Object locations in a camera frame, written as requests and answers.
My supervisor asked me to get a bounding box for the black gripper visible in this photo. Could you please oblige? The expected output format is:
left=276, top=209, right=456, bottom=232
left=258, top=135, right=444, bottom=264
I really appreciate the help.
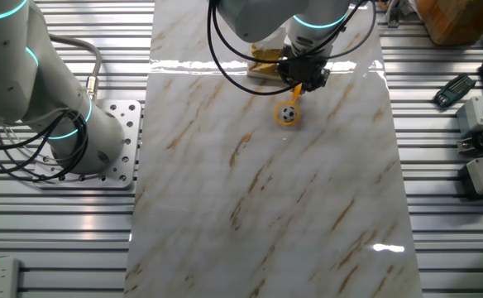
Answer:
left=277, top=55, right=332, bottom=94

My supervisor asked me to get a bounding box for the small black white soccer ball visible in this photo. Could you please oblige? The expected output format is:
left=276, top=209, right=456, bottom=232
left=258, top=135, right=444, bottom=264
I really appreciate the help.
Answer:
left=281, top=105, right=298, bottom=123

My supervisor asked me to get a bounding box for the gold tissue pack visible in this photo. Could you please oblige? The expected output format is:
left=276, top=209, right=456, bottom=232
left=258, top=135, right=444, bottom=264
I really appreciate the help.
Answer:
left=247, top=43, right=286, bottom=80

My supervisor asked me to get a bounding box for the white marble pattern mat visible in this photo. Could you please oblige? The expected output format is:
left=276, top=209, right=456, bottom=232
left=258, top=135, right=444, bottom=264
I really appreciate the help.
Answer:
left=123, top=0, right=424, bottom=298

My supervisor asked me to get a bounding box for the brown cardboard box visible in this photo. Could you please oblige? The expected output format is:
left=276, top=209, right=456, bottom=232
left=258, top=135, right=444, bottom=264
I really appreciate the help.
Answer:
left=417, top=0, right=483, bottom=46

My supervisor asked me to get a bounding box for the grey junction box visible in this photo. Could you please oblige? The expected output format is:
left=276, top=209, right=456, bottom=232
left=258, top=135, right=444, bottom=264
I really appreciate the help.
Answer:
left=456, top=95, right=483, bottom=134

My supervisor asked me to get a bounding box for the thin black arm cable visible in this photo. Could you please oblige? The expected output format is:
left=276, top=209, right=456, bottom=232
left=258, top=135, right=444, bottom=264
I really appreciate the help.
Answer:
left=211, top=0, right=378, bottom=65

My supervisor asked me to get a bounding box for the long black arm cable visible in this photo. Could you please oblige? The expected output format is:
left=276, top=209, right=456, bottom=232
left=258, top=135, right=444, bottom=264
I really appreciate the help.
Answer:
left=206, top=0, right=304, bottom=97

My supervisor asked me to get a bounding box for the grey metal bracket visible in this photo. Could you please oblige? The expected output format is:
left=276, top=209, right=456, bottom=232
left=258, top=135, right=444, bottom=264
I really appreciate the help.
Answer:
left=385, top=0, right=404, bottom=29

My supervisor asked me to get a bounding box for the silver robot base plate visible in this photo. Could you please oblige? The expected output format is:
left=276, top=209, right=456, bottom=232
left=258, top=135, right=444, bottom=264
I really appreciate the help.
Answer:
left=34, top=99, right=143, bottom=190

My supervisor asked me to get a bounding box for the thick grey cable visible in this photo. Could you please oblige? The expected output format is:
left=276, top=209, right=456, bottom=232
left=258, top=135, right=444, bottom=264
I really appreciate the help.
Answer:
left=46, top=33, right=103, bottom=101

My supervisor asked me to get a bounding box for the bundle of thin cables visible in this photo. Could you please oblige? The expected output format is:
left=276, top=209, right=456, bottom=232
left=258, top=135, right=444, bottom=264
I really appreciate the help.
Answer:
left=0, top=107, right=90, bottom=183

